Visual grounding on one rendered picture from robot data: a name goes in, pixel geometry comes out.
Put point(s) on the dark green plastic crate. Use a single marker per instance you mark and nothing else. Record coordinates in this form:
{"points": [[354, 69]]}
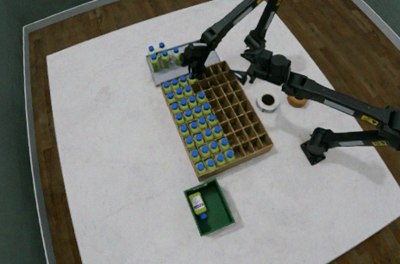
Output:
{"points": [[218, 213]]}

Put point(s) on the brown packing tape roll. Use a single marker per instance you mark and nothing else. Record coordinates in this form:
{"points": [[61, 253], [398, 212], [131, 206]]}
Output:
{"points": [[295, 102]]}

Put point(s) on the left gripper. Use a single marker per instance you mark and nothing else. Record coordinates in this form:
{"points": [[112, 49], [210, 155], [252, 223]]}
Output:
{"points": [[249, 72]]}

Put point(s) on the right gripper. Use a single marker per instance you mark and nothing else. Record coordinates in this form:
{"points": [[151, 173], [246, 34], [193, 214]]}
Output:
{"points": [[199, 71]]}

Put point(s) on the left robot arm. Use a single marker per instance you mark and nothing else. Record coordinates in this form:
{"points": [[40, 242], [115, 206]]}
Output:
{"points": [[321, 140]]}

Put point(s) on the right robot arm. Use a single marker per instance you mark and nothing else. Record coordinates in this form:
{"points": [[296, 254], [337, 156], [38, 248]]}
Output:
{"points": [[209, 40]]}

